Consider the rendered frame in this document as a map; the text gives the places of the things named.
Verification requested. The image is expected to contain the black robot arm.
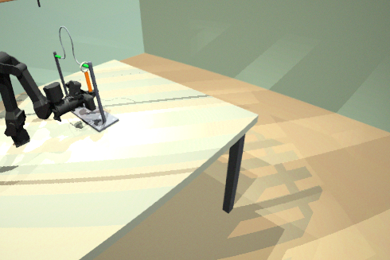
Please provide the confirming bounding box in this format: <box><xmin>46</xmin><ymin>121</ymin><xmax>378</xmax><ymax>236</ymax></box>
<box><xmin>0</xmin><ymin>51</ymin><xmax>82</xmax><ymax>148</ymax></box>

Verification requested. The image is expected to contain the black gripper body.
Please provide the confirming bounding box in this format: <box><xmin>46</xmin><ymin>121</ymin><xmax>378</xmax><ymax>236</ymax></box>
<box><xmin>65</xmin><ymin>92</ymin><xmax>96</xmax><ymax>111</ymax></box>

